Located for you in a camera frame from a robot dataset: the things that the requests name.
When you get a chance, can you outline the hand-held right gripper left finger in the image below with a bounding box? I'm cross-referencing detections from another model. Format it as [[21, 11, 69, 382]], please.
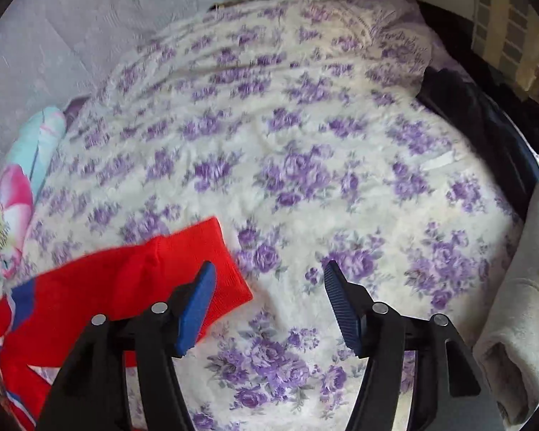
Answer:
[[35, 260, 217, 431]]

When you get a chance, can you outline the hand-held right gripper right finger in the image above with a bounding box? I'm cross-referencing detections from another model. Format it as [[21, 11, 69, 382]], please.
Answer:
[[323, 259, 495, 431]]

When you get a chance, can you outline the red striped sweater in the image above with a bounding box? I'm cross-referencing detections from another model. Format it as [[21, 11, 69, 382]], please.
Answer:
[[0, 216, 253, 431]]

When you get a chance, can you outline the purple floral bedspread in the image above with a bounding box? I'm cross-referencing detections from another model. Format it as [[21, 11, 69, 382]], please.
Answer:
[[9, 0, 524, 431]]

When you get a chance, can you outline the grey folded towel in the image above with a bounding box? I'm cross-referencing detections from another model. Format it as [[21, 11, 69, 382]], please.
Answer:
[[473, 175, 539, 427]]

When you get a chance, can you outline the teal pink floral folded quilt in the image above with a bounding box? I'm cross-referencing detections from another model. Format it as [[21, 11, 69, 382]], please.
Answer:
[[0, 106, 68, 288]]

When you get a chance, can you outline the dark cloth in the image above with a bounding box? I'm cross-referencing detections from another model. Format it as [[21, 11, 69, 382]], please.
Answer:
[[415, 67, 539, 180]]

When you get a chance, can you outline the checked beige cushion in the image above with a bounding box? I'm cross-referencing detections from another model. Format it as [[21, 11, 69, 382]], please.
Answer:
[[471, 0, 539, 104]]

